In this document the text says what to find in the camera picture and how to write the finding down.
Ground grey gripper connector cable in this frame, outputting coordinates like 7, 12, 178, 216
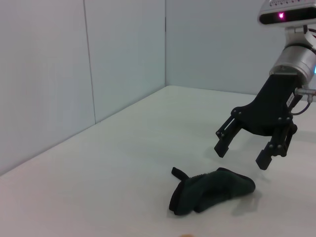
292, 88, 316, 116

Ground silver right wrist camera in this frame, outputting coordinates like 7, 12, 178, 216
258, 0, 316, 27

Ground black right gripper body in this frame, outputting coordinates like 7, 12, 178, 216
231, 73, 304, 136

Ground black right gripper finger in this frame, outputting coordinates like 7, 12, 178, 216
255, 122, 299, 171
213, 115, 245, 158

